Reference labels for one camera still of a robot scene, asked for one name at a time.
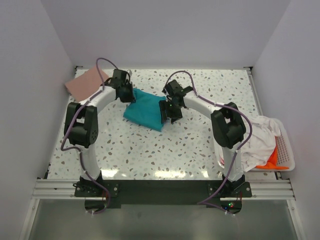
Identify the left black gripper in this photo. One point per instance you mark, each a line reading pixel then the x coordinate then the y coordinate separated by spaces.
pixel 131 98

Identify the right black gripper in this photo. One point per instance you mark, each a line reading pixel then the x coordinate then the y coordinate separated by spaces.
pixel 163 105

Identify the teal t shirt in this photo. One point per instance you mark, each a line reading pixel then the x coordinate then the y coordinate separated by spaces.
pixel 145 111

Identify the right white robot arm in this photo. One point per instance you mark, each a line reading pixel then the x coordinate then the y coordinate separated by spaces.
pixel 227 124

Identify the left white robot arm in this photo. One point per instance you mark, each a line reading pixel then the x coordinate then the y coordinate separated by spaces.
pixel 81 126

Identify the folded pink t shirt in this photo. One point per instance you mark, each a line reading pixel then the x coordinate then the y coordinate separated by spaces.
pixel 85 85

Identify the white t shirt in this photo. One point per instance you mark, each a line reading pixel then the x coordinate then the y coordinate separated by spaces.
pixel 264 129

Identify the orange t shirt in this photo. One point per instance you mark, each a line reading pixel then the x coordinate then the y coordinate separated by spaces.
pixel 269 156

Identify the white plastic basket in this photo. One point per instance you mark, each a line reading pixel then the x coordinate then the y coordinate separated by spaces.
pixel 285 157

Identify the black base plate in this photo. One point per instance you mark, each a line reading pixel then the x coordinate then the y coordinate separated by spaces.
pixel 113 194

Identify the aluminium front rail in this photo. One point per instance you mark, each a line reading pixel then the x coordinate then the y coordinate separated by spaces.
pixel 261 189

